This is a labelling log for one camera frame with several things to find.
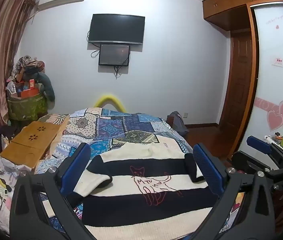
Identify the green storage bag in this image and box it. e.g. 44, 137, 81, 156
7, 90, 48, 122

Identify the black wall television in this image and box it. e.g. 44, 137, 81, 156
88, 14, 145, 46

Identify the dark teal garment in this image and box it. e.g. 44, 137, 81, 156
38, 72, 56, 103

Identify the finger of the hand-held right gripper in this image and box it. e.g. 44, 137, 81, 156
246, 135, 283, 167

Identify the grey backpack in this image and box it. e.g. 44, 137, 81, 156
167, 111, 189, 137

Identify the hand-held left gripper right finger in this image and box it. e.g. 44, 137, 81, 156
193, 143, 275, 240

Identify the wooden overhead cabinet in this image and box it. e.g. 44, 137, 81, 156
201, 0, 283, 32

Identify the navy and cream striped sweater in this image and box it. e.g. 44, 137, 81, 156
75, 140, 222, 240

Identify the blue patchwork bed quilt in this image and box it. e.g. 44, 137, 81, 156
35, 107, 247, 240

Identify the orange box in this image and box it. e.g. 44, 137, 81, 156
19, 87, 41, 98

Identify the wooden lap table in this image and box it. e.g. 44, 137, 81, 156
0, 121, 67, 168

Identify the small black monitor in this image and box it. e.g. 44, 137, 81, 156
99, 44, 131, 67

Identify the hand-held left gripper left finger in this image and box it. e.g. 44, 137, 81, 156
10, 142, 92, 240

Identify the pile of colourful clothes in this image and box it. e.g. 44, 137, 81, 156
12, 55, 47, 83

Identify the white wardrobe door with hearts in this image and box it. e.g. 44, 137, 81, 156
239, 0, 283, 160

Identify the brown wooden door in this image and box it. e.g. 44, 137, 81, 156
219, 30, 253, 130

